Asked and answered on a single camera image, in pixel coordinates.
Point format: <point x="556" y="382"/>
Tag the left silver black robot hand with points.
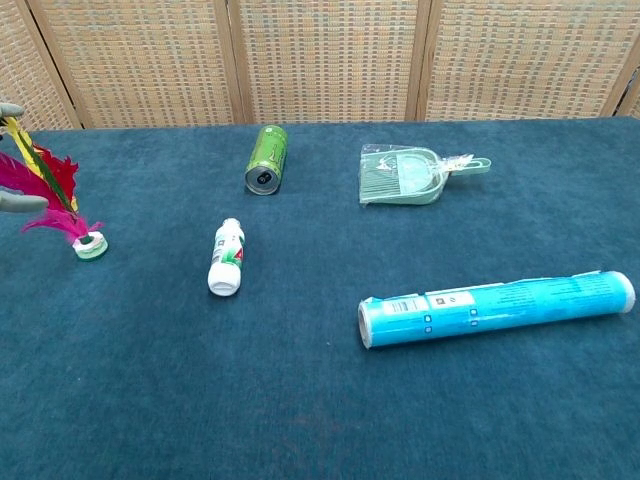
<point x="20" y="202"/>

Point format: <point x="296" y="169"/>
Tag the colourful feather shuttlecock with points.
<point x="62" y="222"/>

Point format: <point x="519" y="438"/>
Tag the small white plastic bottle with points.
<point x="227" y="257"/>

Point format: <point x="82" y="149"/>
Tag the green drink can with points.
<point x="267" y="157"/>

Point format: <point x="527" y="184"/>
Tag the woven wooden folding screen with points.
<point x="325" y="60"/>

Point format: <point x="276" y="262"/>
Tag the dark blue carpet mat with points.
<point x="300" y="400"/>

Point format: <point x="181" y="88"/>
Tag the translucent green mini dustpan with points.
<point x="400" y="177"/>

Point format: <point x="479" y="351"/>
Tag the blue wrapped roll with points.
<point x="500" y="310"/>

